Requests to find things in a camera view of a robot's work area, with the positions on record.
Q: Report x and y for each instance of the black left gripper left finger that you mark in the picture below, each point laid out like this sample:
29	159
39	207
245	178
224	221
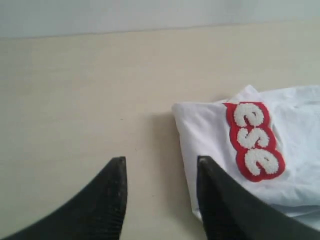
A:
97	212

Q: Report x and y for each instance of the white t-shirt red lettering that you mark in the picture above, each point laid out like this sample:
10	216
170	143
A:
269	142

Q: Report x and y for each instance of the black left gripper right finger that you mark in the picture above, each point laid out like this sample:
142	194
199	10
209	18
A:
229	212

